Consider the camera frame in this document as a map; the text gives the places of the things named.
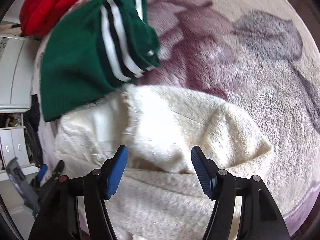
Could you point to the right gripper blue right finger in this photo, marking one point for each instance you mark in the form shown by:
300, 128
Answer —
219, 185

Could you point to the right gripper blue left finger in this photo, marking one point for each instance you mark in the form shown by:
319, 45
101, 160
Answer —
100, 185

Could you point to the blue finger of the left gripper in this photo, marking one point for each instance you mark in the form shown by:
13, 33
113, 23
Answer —
42, 172

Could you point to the cream fluffy sweater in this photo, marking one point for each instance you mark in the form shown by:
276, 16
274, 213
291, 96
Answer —
159, 196

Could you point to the white wardrobe drawer unit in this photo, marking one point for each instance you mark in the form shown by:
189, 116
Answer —
13, 145

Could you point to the white wardrobe sliding door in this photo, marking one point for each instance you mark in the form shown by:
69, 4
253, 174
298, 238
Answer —
18, 55

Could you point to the floral plush bed blanket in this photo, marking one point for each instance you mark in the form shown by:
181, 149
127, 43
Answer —
255, 54

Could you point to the red quilt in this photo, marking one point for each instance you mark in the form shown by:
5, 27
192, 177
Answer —
38, 17

